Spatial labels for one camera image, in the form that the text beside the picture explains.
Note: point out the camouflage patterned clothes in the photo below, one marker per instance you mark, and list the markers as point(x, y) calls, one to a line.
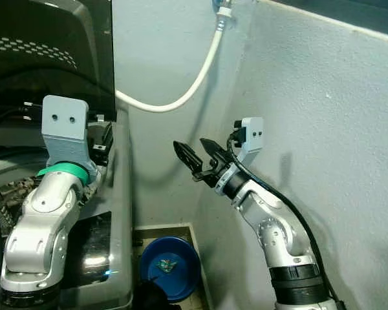
point(13, 190)

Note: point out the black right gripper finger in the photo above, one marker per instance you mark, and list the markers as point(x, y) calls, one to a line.
point(213, 152)
point(185, 156)

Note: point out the black robot leg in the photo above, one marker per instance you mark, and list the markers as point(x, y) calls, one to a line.
point(152, 298)

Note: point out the dark teal panel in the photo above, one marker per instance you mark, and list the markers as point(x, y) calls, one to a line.
point(349, 10)

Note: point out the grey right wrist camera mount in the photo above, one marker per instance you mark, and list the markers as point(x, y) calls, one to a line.
point(252, 132)

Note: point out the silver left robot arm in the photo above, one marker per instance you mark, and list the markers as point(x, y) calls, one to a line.
point(42, 219)

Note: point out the dark washing machine lid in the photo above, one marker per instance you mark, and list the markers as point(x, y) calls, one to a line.
point(45, 26)

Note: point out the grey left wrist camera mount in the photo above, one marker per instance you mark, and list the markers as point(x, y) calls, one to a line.
point(64, 129)

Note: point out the small colourful wrapper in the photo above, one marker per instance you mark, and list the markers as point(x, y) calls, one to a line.
point(165, 265)

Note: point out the grey washing machine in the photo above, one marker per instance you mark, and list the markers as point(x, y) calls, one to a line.
point(119, 213)

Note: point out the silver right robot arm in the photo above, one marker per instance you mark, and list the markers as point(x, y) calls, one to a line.
point(278, 239)

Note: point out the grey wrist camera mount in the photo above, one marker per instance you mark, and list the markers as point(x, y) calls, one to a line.
point(64, 129)
point(252, 132)

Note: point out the blue plastic basin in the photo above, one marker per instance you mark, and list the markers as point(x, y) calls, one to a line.
point(181, 258)

